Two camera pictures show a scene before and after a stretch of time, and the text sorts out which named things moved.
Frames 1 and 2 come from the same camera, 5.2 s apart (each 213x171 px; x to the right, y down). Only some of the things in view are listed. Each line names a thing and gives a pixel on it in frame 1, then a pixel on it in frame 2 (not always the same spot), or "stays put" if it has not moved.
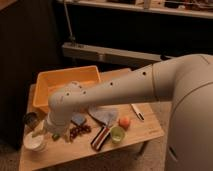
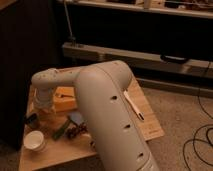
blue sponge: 78,118 stays put
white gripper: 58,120 -> 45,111
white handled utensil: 140,115 stays put
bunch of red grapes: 79,130 stays put
